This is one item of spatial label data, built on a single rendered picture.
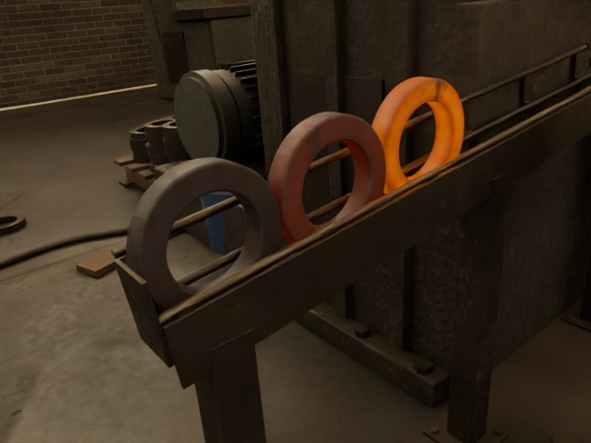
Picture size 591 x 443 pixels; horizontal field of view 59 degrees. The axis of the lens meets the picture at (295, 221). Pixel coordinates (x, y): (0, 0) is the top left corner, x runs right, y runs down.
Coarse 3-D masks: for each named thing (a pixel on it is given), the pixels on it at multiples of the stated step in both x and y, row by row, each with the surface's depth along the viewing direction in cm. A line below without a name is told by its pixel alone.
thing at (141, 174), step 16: (144, 128) 259; (160, 128) 254; (176, 128) 233; (144, 144) 274; (160, 144) 257; (176, 144) 236; (128, 160) 288; (144, 160) 279; (160, 160) 260; (176, 160) 242; (128, 176) 295; (144, 176) 258
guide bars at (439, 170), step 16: (576, 96) 99; (544, 112) 93; (512, 128) 88; (480, 144) 83; (464, 160) 81; (432, 176) 76; (400, 192) 73; (368, 208) 69; (336, 224) 66; (304, 240) 64; (272, 256) 61; (288, 256) 62; (240, 272) 59; (256, 272) 60; (208, 288) 57; (224, 288) 57; (192, 304) 55; (160, 320) 53
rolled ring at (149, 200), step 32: (192, 160) 56; (224, 160) 57; (160, 192) 52; (192, 192) 54; (256, 192) 59; (160, 224) 52; (256, 224) 61; (128, 256) 54; (160, 256) 53; (256, 256) 62; (160, 288) 54; (192, 288) 59
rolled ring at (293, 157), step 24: (312, 120) 63; (336, 120) 64; (360, 120) 66; (288, 144) 62; (312, 144) 62; (360, 144) 67; (288, 168) 61; (360, 168) 71; (384, 168) 72; (288, 192) 62; (360, 192) 72; (288, 216) 63; (336, 216) 72; (288, 240) 67
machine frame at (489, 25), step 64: (256, 0) 136; (320, 0) 118; (384, 0) 104; (448, 0) 94; (512, 0) 94; (576, 0) 109; (256, 64) 144; (320, 64) 124; (384, 64) 109; (448, 64) 97; (512, 64) 100; (320, 192) 138; (512, 192) 113; (576, 192) 135; (448, 256) 111; (512, 256) 121; (576, 256) 147; (320, 320) 147; (384, 320) 134; (448, 320) 117; (512, 320) 131; (448, 384) 122
